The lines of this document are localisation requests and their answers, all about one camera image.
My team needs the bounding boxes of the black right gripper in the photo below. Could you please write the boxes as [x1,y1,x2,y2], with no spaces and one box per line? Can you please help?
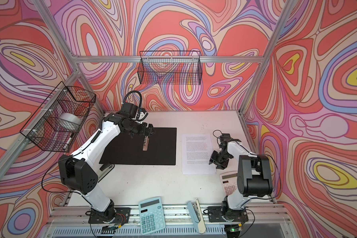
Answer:
[209,150,233,170]

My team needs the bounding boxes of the white printed paper sheets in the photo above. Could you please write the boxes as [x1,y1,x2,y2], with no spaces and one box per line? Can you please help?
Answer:
[181,134,216,175]

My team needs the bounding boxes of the teal clip folder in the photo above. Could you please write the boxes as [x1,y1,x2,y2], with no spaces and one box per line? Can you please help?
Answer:
[99,128,177,166]

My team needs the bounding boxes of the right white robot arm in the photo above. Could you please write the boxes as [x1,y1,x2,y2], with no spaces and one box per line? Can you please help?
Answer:
[209,140,273,211]

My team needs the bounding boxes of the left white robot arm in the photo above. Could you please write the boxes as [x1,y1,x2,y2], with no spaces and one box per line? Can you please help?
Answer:
[58,113,155,223]

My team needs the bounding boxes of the pink white calculator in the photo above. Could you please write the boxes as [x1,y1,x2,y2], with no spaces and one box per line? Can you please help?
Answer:
[220,171,238,196]

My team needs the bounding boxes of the light blue stapler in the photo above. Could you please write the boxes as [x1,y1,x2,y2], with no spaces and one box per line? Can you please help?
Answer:
[186,198,206,234]

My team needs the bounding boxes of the black silver stapler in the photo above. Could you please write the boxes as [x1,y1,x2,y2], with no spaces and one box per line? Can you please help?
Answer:
[98,164,114,182]

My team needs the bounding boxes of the white tape roll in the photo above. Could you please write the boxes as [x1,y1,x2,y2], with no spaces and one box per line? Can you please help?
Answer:
[59,113,82,125]

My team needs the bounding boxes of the black marker pen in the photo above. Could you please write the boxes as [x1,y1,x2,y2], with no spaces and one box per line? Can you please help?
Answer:
[63,134,73,151]

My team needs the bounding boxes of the teal calculator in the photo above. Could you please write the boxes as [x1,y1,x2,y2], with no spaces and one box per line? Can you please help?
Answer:
[138,197,166,235]

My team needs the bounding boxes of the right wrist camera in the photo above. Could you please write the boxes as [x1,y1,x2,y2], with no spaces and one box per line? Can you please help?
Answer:
[219,133,240,144]

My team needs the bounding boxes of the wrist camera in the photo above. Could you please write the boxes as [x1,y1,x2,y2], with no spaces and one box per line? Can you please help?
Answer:
[120,102,147,120]
[219,133,240,144]

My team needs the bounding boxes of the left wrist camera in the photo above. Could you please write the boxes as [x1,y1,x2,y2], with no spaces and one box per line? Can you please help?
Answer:
[120,102,147,120]

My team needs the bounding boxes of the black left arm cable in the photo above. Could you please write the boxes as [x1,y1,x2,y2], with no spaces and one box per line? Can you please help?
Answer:
[41,90,143,209]

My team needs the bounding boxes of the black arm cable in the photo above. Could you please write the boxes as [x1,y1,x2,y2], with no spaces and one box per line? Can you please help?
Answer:
[212,129,283,236]
[41,90,143,209]

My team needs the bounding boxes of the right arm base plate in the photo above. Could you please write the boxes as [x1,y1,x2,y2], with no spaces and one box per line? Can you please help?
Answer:
[204,206,249,224]

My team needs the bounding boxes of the black wire basket back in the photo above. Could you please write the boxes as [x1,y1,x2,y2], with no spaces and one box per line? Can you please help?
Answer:
[137,50,203,85]

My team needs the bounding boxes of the black wire basket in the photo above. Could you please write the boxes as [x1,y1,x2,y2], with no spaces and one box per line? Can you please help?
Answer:
[20,82,96,152]
[137,50,203,85]

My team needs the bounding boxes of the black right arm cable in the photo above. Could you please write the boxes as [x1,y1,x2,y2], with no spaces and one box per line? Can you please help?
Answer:
[212,129,283,236]

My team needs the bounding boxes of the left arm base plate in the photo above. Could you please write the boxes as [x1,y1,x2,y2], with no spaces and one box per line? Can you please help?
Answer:
[85,207,131,225]

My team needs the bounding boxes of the black wire basket left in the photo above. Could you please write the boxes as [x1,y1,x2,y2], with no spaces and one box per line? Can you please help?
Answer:
[20,82,96,152]

